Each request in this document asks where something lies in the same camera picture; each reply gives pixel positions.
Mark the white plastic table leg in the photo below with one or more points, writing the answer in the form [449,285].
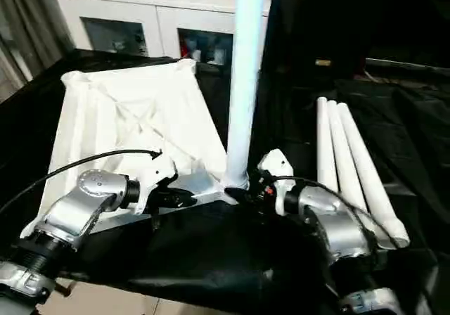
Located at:
[342,146]
[325,142]
[362,153]
[244,83]

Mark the white plastic table top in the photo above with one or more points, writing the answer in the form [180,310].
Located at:
[140,97]

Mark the black mat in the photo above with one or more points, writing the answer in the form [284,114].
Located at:
[211,251]

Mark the white cup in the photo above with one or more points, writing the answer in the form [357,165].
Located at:
[197,55]

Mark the red carton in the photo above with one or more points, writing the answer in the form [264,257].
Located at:
[184,49]

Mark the dark metal bar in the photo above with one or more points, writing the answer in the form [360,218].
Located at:
[408,63]

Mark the white sideboard cabinet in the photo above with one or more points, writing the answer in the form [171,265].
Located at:
[140,2]

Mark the grey curtain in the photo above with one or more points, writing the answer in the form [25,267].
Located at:
[31,19]

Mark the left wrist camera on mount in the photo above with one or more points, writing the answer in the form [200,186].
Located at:
[158,178]

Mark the black table frame leg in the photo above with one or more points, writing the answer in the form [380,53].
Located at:
[65,287]

